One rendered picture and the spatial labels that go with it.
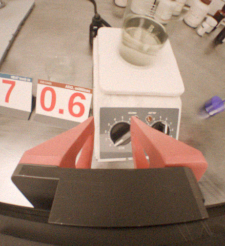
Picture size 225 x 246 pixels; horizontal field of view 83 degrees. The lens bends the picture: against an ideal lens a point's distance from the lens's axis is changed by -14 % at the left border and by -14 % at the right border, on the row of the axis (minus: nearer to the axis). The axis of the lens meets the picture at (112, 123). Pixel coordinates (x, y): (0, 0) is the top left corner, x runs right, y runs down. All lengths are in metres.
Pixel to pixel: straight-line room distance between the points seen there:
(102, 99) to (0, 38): 0.31
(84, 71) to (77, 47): 0.07
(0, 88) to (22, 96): 0.05
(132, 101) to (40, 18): 0.34
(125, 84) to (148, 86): 0.03
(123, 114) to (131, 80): 0.05
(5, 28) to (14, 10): 0.08
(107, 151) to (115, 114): 0.05
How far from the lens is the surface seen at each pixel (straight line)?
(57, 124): 0.25
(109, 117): 0.19
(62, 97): 0.24
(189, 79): 0.38
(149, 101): 0.21
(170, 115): 0.22
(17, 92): 0.28
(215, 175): 0.34
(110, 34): 0.24
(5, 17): 0.49
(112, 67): 0.20
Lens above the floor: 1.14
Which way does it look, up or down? 70 degrees down
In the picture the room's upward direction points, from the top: 25 degrees clockwise
